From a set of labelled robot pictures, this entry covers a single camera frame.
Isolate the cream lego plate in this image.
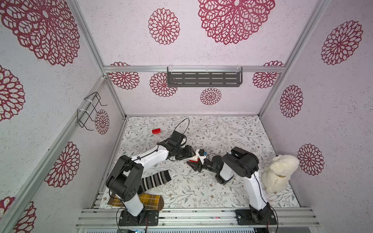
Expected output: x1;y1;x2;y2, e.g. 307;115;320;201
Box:
195;149;207;164

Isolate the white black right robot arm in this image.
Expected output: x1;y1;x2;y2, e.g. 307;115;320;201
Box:
186;147;272;223

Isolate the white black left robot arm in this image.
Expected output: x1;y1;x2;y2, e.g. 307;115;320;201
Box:
106;131;195;218

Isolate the red curved lego brick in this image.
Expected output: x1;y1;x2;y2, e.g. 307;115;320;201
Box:
152;128;161;135

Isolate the black white striped sock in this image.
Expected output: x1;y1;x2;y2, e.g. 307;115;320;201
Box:
138;170;172;194

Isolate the yellow brown plaid sock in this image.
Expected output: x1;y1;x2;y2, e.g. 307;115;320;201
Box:
107;193;165;211

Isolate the white plush toy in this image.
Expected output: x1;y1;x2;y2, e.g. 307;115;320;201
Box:
261;154;300;193

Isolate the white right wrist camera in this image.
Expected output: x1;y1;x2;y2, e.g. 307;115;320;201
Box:
197;149;207;161

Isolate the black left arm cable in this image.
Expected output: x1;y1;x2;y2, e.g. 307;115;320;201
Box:
172;117;190;139

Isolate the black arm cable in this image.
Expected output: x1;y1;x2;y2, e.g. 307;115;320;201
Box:
253;171;279;233
172;117;190;139

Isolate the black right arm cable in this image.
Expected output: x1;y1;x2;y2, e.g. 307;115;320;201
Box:
253;171;279;233

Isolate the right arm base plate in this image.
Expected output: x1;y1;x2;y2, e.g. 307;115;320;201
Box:
235;209;277;226

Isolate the dark grey wall shelf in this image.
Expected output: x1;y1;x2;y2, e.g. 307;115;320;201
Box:
166;67;243;87

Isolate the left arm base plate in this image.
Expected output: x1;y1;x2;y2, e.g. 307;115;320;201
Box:
119;209;159;227

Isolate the black wire wall rack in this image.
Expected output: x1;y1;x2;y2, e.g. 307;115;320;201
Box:
76;91;106;131

